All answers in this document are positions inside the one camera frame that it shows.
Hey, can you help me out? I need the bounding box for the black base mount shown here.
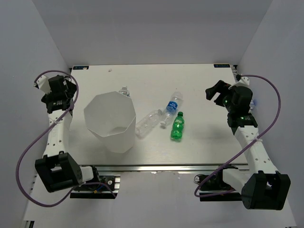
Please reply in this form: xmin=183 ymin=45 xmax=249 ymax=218
xmin=198 ymin=170 xmax=241 ymax=202
xmin=70 ymin=172 xmax=121 ymax=200

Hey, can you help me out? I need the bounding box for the small clear water bottle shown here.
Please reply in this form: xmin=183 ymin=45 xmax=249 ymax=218
xmin=119 ymin=86 xmax=130 ymax=97

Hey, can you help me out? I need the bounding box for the water bottle beside table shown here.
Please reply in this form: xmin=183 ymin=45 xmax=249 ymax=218
xmin=249 ymin=99 xmax=256 ymax=111

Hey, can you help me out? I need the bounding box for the green soda bottle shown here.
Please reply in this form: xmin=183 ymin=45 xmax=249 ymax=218
xmin=171 ymin=112 xmax=185 ymax=141

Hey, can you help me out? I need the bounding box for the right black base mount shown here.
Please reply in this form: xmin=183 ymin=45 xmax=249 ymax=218
xmin=198 ymin=170 xmax=241 ymax=202

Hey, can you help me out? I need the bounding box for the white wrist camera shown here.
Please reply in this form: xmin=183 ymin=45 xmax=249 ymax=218
xmin=34 ymin=75 xmax=51 ymax=94
xmin=231 ymin=74 xmax=250 ymax=88

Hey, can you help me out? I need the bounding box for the left blue table sticker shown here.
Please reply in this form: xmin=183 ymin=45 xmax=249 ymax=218
xmin=72 ymin=66 xmax=89 ymax=70

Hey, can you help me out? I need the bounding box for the white octagonal plastic bin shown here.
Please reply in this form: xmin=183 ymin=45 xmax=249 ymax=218
xmin=84 ymin=91 xmax=136 ymax=153

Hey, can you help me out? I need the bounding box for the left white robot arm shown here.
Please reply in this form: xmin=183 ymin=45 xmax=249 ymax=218
xmin=34 ymin=75 xmax=100 ymax=192

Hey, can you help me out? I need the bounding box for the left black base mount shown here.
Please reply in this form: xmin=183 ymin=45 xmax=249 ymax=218
xmin=70 ymin=172 xmax=121 ymax=200

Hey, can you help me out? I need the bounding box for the right blue table sticker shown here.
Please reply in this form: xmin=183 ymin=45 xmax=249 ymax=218
xmin=213 ymin=64 xmax=230 ymax=68

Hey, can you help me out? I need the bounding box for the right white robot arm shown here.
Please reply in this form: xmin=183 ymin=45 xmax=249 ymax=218
xmin=206 ymin=78 xmax=291 ymax=210

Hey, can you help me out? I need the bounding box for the clear crushed plastic bottle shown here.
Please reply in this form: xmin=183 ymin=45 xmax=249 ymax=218
xmin=135 ymin=109 xmax=163 ymax=139

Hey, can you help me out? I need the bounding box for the aluminium front rail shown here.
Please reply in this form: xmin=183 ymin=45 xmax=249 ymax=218
xmin=78 ymin=163 xmax=250 ymax=173

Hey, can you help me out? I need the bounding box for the blue table sticker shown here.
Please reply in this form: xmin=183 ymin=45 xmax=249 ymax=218
xmin=213 ymin=64 xmax=230 ymax=68
xmin=72 ymin=66 xmax=89 ymax=70

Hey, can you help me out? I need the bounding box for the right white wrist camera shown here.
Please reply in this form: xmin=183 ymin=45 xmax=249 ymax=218
xmin=231 ymin=74 xmax=250 ymax=88

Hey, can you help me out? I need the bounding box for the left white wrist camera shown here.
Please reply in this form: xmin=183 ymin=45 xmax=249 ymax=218
xmin=34 ymin=75 xmax=51 ymax=94

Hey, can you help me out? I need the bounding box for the blue label water bottle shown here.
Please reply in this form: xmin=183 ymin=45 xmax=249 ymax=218
xmin=160 ymin=91 xmax=183 ymax=128

